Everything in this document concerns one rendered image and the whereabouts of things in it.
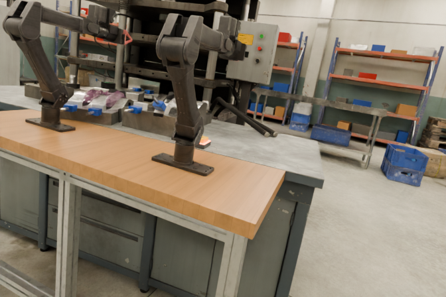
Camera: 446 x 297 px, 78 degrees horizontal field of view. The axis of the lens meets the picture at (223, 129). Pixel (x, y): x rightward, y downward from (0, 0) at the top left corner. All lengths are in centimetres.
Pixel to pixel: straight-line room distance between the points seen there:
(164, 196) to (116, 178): 15
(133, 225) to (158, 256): 19
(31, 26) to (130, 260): 109
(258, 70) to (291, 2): 635
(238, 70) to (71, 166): 137
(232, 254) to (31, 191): 132
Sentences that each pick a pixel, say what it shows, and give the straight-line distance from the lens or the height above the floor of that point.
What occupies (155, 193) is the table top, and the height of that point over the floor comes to 79.
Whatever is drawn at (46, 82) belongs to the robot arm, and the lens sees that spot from 120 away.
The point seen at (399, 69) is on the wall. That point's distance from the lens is 771.
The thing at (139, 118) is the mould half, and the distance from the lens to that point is 127.
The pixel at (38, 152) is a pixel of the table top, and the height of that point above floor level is 79.
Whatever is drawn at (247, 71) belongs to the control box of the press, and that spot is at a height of 114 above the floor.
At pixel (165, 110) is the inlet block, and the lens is 121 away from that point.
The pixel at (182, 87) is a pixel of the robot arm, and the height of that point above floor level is 105.
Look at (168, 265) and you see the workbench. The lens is 145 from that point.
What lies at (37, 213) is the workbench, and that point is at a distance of 184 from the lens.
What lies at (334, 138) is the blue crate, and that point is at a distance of 479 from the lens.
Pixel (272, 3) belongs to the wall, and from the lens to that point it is 837.
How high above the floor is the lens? 111
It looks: 12 degrees down
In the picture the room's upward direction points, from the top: 9 degrees clockwise
